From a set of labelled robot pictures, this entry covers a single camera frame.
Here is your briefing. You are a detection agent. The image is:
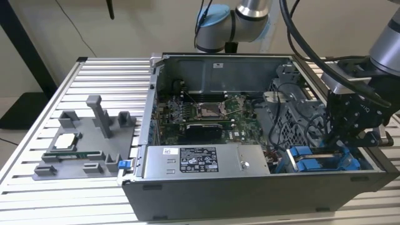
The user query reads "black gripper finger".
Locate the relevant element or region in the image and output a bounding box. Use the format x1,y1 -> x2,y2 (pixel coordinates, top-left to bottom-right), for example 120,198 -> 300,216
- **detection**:
319,126 -> 343,150

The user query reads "black disk wire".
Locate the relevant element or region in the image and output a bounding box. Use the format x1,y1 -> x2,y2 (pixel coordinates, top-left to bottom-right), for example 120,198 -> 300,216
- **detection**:
304,114 -> 330,144

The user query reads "grey disk bay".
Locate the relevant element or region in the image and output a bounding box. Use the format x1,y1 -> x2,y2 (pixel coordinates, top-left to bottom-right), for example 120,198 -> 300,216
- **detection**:
286,142 -> 360,173

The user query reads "blue installed disk carrier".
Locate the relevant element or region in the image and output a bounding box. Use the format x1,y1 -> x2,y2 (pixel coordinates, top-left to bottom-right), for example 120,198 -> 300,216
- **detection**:
296,159 -> 324,172

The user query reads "grey perforated disk cage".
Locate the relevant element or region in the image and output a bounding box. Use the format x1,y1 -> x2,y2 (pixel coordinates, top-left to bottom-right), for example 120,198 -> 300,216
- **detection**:
262,77 -> 330,152

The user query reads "green motherboard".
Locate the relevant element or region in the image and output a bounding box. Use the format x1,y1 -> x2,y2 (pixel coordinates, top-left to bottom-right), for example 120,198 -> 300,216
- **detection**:
156,93 -> 271,146

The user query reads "grey plastic drive latch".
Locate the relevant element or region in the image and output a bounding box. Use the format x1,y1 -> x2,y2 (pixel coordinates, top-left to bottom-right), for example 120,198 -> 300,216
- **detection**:
275,64 -> 302,79

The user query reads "metal socket cover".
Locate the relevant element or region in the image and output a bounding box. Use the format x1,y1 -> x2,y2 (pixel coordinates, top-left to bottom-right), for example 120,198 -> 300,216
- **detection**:
222,97 -> 248,115

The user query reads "CPU socket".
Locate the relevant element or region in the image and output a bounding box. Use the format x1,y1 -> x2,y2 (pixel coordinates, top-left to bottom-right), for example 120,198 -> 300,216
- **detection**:
196,102 -> 227,118

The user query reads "black open PC case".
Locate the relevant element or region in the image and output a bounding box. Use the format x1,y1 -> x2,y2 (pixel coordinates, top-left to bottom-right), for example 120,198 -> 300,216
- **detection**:
118,52 -> 400,222

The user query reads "silver power supply unit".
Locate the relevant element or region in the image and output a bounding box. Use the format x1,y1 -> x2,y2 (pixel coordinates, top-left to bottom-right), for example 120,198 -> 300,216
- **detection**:
142,144 -> 271,181

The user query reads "grey parts rack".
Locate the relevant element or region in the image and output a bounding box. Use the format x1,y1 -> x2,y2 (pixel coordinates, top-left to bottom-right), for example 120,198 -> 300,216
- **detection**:
32,95 -> 142,181

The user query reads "green RAM stick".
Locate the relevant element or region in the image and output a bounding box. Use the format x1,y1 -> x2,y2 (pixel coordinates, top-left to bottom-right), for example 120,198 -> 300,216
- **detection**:
46,151 -> 104,159

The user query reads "silver CPU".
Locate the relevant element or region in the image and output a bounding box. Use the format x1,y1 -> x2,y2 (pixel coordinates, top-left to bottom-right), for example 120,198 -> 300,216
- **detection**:
52,134 -> 79,150

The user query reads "black hanging antenna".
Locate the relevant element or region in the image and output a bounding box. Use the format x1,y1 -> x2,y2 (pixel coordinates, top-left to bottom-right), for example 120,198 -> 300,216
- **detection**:
106,0 -> 115,21

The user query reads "black flat base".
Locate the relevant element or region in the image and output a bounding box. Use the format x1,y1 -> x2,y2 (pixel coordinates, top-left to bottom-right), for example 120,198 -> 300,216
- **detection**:
0,92 -> 58,129

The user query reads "black side camera bracket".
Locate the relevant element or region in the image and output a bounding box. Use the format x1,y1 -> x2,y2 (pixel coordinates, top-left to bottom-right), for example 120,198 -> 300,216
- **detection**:
359,130 -> 395,147

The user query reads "long black case wire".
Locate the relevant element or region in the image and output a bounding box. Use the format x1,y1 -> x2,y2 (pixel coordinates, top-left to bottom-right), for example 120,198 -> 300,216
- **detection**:
270,82 -> 295,148

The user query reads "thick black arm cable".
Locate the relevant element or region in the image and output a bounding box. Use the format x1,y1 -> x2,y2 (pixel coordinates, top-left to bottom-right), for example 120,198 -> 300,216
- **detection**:
279,0 -> 392,109

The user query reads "thin wire locking lever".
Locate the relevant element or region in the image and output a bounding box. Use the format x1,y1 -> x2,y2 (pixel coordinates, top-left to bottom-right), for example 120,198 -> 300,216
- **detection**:
183,90 -> 200,105

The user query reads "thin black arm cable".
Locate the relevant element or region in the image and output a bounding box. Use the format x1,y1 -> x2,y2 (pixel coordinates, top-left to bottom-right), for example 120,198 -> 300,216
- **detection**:
198,0 -> 214,27

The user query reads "thin black wall cable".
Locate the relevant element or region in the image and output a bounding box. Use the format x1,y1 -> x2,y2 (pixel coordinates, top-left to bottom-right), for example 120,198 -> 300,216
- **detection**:
58,0 -> 99,57

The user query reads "black frame post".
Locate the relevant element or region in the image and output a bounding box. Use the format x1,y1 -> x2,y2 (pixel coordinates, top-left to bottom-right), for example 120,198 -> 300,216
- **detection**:
0,0 -> 59,97

